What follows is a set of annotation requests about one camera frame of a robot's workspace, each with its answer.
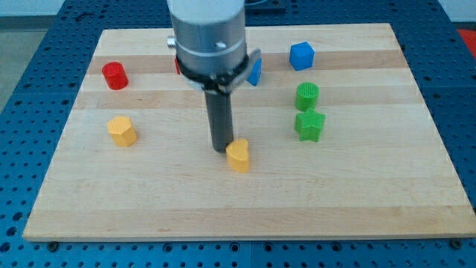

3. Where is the blue perforated table plate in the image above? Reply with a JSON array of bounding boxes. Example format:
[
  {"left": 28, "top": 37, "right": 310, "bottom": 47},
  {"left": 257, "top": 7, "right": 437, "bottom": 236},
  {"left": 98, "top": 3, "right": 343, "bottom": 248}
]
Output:
[{"left": 1, "top": 0, "right": 475, "bottom": 267}]

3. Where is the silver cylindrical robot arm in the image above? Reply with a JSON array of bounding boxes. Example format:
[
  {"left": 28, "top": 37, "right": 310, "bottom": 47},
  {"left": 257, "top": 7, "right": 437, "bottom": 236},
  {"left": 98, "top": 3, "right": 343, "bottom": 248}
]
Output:
[{"left": 167, "top": 0, "right": 261, "bottom": 153}]

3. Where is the green star block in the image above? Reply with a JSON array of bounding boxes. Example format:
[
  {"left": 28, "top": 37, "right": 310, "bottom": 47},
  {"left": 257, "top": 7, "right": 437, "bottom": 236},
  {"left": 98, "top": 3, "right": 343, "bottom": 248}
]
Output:
[{"left": 295, "top": 108, "right": 326, "bottom": 142}]

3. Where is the yellow hexagon block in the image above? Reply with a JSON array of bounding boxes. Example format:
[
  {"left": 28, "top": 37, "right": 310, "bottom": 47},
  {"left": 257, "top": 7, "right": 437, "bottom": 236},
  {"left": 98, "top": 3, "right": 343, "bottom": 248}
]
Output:
[{"left": 107, "top": 115, "right": 138, "bottom": 147}]

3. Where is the blue cube block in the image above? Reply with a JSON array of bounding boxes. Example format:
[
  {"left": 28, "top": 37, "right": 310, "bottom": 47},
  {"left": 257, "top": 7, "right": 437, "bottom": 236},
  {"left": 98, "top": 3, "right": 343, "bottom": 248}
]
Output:
[{"left": 289, "top": 42, "right": 315, "bottom": 71}]

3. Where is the green cylinder block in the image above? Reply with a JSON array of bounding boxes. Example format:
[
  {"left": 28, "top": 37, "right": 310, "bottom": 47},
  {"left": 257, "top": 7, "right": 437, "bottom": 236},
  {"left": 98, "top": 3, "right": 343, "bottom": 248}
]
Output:
[{"left": 295, "top": 82, "right": 319, "bottom": 112}]

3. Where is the light wooden board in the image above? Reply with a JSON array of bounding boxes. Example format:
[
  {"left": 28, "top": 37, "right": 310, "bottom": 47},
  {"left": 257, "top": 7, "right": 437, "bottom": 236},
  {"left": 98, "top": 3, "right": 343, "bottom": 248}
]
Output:
[{"left": 23, "top": 23, "right": 475, "bottom": 242}]

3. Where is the yellow heart block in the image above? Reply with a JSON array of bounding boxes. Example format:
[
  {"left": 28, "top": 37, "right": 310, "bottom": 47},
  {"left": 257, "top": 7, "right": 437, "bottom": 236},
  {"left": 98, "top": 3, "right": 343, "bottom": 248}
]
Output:
[{"left": 225, "top": 138, "right": 250, "bottom": 173}]

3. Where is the red cylinder block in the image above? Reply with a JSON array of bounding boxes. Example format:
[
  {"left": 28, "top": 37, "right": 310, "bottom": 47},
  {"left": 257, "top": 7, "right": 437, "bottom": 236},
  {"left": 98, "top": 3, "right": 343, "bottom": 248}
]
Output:
[{"left": 101, "top": 62, "right": 129, "bottom": 90}]

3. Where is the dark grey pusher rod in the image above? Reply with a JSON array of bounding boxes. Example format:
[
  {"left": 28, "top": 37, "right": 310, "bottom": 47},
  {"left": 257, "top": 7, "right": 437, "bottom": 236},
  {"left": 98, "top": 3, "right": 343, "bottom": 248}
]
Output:
[{"left": 205, "top": 93, "right": 234, "bottom": 153}]

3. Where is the red block behind arm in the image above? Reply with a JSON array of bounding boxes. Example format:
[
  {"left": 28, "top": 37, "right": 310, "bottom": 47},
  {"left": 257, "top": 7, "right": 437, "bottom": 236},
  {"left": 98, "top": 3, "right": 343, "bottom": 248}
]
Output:
[{"left": 174, "top": 57, "right": 181, "bottom": 75}]

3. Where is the blue block behind arm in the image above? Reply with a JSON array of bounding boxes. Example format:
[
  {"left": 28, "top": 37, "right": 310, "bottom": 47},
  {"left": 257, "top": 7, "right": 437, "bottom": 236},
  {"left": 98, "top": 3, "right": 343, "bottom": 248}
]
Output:
[{"left": 247, "top": 59, "right": 262, "bottom": 86}]

